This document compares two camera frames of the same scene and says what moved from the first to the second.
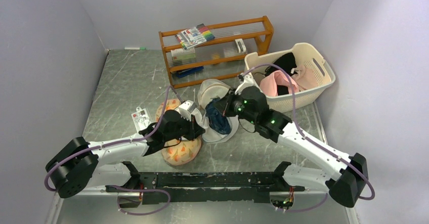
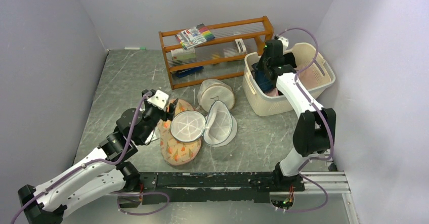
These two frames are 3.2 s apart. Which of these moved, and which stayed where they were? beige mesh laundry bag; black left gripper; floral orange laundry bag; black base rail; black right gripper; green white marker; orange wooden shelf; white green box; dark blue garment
Moved: black left gripper; dark blue garment; black right gripper
Stayed: orange wooden shelf; floral orange laundry bag; white green box; black base rail; beige mesh laundry bag; green white marker
